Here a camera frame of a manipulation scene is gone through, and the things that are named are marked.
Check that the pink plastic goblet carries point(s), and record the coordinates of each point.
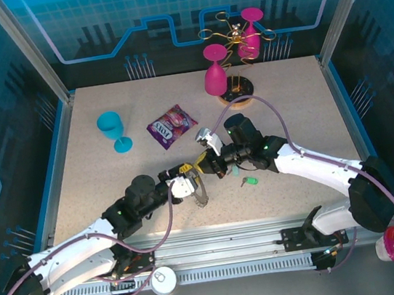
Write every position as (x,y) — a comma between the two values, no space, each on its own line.
(215,79)
(251,40)

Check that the blue plastic goblet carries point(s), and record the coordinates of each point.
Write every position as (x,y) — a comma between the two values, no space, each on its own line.
(109,126)

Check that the aluminium mounting rail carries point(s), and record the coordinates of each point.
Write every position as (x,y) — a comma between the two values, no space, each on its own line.
(214,244)

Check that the pale teal tagged key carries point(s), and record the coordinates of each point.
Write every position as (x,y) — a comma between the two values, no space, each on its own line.
(235,171)

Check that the aluminium frame post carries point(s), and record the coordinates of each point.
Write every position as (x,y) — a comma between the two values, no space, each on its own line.
(30,50)
(343,6)

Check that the purple candy bag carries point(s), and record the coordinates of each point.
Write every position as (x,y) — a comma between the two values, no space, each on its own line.
(172,125)

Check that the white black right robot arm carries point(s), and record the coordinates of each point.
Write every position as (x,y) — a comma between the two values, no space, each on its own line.
(313,164)

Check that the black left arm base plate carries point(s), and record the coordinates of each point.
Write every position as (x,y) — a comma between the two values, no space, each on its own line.
(143,259)

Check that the small clear plastic bag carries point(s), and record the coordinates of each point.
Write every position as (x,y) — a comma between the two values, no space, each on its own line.
(201,196)

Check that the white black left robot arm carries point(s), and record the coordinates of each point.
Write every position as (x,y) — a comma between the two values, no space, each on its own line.
(70,260)

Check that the green tagged key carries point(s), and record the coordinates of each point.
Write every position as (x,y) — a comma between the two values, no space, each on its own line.
(251,181)

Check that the white round cap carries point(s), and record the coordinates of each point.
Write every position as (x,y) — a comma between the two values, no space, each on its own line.
(163,280)

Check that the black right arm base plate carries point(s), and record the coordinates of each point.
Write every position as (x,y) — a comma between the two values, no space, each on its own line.
(292,238)

